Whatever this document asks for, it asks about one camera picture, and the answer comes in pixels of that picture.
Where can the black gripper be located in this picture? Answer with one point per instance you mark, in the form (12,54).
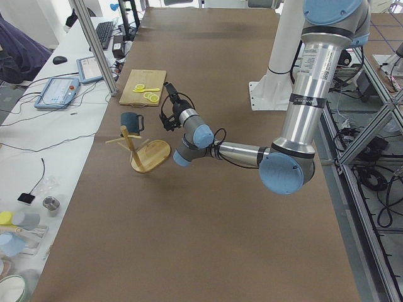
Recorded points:
(177,106)

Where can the blue mug yellow inside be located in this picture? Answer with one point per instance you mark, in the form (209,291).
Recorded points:
(134,122)

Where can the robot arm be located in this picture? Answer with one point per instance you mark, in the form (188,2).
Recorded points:
(288,163)

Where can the wooden cup storage rack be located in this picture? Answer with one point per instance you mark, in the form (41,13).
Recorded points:
(147,156)

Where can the small metal cup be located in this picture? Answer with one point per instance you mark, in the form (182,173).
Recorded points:
(52,205)

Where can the grey plastic cup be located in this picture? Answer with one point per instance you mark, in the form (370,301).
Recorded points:
(28,221)

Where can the yellow cup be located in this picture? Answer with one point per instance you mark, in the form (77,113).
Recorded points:
(6,218)

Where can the light blue cup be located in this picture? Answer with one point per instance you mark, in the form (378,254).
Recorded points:
(11,244)

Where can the lemon slice front left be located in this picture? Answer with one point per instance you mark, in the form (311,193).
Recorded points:
(155,101)

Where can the bamboo cutting board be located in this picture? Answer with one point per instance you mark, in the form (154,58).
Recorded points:
(150,78)

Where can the black power adapter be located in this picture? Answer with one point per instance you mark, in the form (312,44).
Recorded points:
(118,48)

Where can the far teach pendant tablet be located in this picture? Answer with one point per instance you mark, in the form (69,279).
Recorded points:
(88,70)

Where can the teach pendant tablet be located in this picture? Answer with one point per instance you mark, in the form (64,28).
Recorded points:
(57,93)
(88,70)

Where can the black keyboard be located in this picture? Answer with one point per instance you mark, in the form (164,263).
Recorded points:
(104,32)

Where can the near teach pendant tablet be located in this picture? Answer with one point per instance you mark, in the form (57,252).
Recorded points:
(57,93)

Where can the black computer mouse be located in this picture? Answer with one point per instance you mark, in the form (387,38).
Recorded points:
(57,60)

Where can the black square sensor pad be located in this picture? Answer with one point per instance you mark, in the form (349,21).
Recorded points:
(26,198)

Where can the white green bowl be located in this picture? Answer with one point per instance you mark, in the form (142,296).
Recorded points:
(14,289)

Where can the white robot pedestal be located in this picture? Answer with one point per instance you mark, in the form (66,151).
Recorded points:
(273,90)

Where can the aluminium frame post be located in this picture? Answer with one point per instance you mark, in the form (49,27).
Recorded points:
(92,38)

